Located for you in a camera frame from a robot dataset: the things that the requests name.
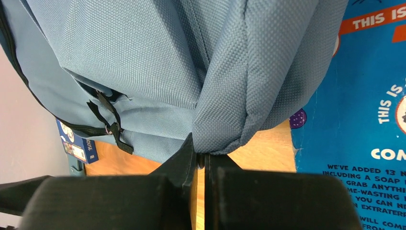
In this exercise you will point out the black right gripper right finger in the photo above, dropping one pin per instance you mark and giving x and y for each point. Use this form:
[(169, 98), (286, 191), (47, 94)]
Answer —
[(238, 199)]

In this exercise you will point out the blue-grey student backpack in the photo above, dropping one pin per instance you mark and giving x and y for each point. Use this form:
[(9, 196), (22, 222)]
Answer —
[(144, 74)]

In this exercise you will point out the dark blue treehouse book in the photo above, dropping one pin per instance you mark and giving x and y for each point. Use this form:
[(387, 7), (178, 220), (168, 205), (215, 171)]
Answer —
[(80, 148)]

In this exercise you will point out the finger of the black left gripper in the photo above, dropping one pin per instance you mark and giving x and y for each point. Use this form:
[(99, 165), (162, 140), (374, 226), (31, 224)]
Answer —
[(15, 196)]

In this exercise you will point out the light blue treehouse book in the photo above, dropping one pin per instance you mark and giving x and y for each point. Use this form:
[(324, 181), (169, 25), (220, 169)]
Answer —
[(354, 125)]

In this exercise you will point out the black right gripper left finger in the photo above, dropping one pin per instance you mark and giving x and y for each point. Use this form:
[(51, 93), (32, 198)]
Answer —
[(160, 200)]

